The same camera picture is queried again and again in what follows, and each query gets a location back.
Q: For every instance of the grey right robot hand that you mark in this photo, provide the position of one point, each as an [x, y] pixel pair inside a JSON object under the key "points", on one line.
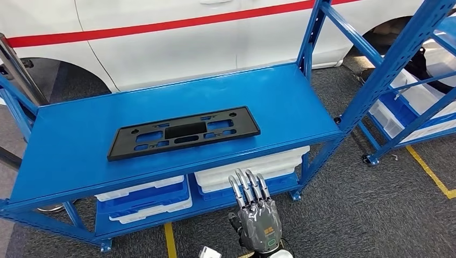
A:
{"points": [[260, 224]]}

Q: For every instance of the black plastic plate frame part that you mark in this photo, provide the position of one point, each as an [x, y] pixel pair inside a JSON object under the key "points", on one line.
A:
{"points": [[121, 149]]}

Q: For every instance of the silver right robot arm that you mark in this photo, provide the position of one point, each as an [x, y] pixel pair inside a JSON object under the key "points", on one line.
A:
{"points": [[285, 255]]}

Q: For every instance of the blue metal shelf rack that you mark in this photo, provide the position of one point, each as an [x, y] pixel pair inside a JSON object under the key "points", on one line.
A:
{"points": [[285, 99], [409, 127]]}

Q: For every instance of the large blue plastic bin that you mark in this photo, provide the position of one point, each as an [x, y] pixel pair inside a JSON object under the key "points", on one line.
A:
{"points": [[285, 181]]}

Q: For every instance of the large white plastic bin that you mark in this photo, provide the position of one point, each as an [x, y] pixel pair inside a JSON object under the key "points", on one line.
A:
{"points": [[249, 165], [221, 187]]}

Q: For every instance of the small blue plastic bin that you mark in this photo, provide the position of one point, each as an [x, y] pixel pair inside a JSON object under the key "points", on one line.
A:
{"points": [[149, 199]]}

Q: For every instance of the small white floor scrap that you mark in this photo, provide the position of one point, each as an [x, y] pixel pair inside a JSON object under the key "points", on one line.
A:
{"points": [[394, 157]]}

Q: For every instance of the white car with red stripe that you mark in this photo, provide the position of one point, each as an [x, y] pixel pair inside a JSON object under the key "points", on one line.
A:
{"points": [[160, 53]]}

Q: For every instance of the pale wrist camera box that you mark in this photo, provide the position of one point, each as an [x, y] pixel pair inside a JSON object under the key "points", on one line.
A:
{"points": [[209, 253]]}

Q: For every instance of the chrome stanchion post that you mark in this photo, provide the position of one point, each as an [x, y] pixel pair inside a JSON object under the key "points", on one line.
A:
{"points": [[10, 158], [21, 71]]}

